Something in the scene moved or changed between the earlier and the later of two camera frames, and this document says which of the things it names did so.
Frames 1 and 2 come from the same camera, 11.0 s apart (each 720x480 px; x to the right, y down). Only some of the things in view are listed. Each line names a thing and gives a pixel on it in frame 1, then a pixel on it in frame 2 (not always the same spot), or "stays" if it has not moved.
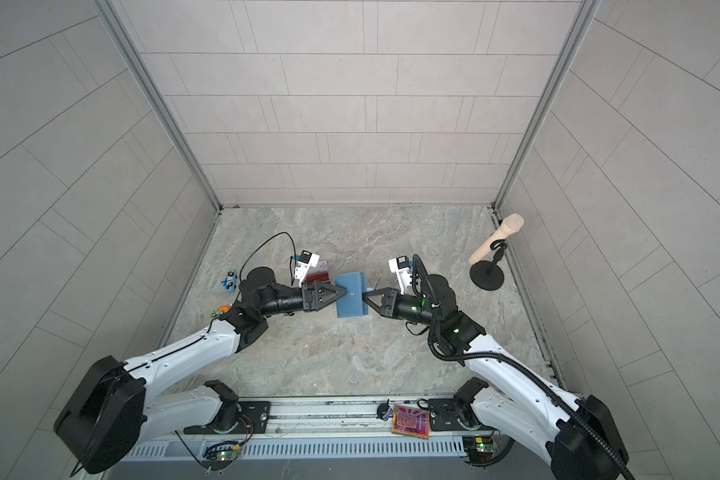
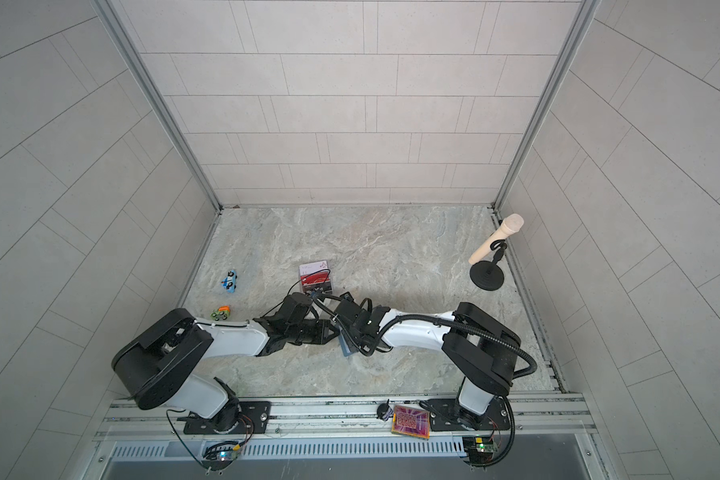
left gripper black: x=324 y=293 → x=322 y=336
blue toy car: x=230 y=282 stays
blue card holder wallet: x=352 y=302 → x=344 y=346
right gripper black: x=391 y=306 → x=347 y=332
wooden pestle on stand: x=486 y=272 stays
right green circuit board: x=480 y=449 stays
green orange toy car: x=221 y=310 stays
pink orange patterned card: x=411 y=421 stays
